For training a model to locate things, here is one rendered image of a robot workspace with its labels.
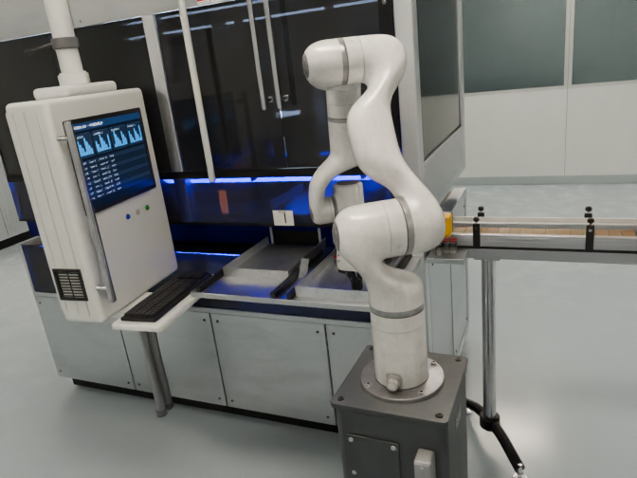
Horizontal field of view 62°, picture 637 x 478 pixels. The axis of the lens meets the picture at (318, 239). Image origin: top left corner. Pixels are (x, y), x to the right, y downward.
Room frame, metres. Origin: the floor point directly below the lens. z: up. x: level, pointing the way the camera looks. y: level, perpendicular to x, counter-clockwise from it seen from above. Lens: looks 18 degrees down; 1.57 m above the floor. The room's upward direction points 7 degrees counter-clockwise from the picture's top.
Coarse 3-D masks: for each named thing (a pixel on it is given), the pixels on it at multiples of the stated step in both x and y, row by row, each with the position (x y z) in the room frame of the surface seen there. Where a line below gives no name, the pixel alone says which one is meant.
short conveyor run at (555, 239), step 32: (480, 224) 1.79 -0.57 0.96; (512, 224) 1.74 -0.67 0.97; (544, 224) 1.70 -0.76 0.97; (576, 224) 1.66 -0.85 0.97; (608, 224) 1.62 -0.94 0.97; (480, 256) 1.76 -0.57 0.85; (512, 256) 1.72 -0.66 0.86; (544, 256) 1.68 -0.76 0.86; (576, 256) 1.63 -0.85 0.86; (608, 256) 1.60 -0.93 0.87
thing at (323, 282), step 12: (336, 252) 1.84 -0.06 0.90; (324, 264) 1.74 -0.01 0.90; (396, 264) 1.65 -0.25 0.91; (312, 276) 1.65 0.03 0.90; (324, 276) 1.67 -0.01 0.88; (336, 276) 1.66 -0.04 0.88; (300, 288) 1.53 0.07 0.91; (312, 288) 1.51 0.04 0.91; (324, 288) 1.49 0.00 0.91; (336, 288) 1.48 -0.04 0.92; (348, 288) 1.55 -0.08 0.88; (348, 300) 1.46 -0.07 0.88; (360, 300) 1.45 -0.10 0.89
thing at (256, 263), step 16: (240, 256) 1.89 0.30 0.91; (256, 256) 1.95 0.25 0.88; (272, 256) 1.93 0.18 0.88; (288, 256) 1.91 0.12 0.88; (304, 256) 1.80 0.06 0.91; (224, 272) 1.78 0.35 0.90; (240, 272) 1.75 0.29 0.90; (256, 272) 1.72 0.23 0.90; (272, 272) 1.70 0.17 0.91; (288, 272) 1.68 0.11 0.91
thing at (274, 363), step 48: (432, 288) 1.84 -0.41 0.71; (48, 336) 2.60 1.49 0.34; (96, 336) 2.45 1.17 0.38; (192, 336) 2.19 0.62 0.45; (240, 336) 2.09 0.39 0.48; (288, 336) 1.99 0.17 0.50; (336, 336) 1.90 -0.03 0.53; (432, 336) 1.80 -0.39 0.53; (144, 384) 2.35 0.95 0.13; (192, 384) 2.22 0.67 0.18; (240, 384) 2.10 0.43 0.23; (288, 384) 2.00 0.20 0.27; (336, 384) 1.91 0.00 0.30
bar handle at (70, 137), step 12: (72, 132) 1.66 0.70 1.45; (72, 144) 1.65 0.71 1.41; (72, 156) 1.66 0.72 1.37; (84, 180) 1.66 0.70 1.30; (84, 192) 1.65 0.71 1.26; (84, 204) 1.66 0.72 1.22; (96, 228) 1.66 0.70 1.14; (96, 240) 1.65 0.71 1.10; (108, 276) 1.66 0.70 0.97; (96, 288) 1.68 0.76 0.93; (108, 288) 1.65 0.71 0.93
